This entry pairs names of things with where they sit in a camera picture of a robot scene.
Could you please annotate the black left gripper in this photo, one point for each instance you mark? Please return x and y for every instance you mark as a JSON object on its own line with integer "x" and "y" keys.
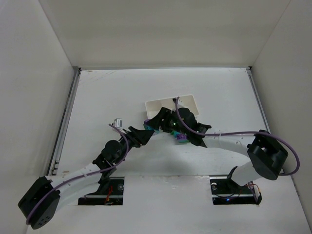
{"x": 133, "y": 135}

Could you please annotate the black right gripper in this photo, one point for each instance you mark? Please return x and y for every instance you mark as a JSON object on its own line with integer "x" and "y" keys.
{"x": 165, "y": 119}

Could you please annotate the green lego plate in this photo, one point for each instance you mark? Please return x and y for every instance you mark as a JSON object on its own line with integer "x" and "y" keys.
{"x": 173, "y": 133}

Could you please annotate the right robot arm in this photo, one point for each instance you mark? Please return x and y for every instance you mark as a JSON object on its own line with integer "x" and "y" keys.
{"x": 240, "y": 175}

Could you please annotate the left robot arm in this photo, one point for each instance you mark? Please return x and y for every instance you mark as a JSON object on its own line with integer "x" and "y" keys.
{"x": 48, "y": 195}

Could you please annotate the white divided plastic container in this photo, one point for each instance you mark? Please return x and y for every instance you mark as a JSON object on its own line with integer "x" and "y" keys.
{"x": 187, "y": 101}

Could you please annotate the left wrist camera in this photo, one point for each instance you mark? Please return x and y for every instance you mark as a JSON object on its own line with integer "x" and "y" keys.
{"x": 117, "y": 123}

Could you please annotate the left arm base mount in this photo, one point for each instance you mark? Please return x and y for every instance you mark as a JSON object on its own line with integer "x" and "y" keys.
{"x": 106, "y": 195}

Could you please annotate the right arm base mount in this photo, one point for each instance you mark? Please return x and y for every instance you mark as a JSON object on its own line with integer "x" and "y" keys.
{"x": 226, "y": 192}

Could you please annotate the left aluminium rail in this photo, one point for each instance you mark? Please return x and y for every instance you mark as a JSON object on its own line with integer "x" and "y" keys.
{"x": 59, "y": 143}

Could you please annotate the aluminium rail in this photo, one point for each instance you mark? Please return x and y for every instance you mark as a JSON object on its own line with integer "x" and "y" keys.
{"x": 59, "y": 143}
{"x": 262, "y": 114}

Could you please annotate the right aluminium rail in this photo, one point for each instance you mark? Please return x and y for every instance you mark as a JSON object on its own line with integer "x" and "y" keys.
{"x": 262, "y": 114}

